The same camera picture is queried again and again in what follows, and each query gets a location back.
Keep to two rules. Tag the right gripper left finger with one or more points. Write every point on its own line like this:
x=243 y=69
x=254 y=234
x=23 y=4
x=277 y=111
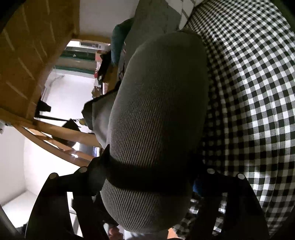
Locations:
x=97 y=171

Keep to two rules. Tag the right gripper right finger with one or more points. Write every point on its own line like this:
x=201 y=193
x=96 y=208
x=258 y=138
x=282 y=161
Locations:
x=196 y=188

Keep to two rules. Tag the grey hooded sweatshirt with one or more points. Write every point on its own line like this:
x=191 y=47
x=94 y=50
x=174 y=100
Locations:
x=154 y=131

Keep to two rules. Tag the person's right hand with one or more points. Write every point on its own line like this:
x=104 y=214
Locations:
x=114 y=233

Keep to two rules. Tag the cluttered shelf items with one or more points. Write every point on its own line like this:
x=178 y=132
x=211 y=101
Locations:
x=105 y=60

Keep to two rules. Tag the teal pillow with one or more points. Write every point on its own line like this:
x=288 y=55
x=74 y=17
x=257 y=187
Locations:
x=119 y=35

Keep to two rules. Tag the black white gingham bedsheet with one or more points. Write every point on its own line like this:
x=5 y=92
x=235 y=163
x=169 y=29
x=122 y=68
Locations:
x=249 y=124

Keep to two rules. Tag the grey striped blanket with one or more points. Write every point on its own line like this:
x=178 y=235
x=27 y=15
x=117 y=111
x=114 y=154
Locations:
x=153 y=19

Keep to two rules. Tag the wooden bunk bed frame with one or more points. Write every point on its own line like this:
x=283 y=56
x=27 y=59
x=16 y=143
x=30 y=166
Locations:
x=33 y=36

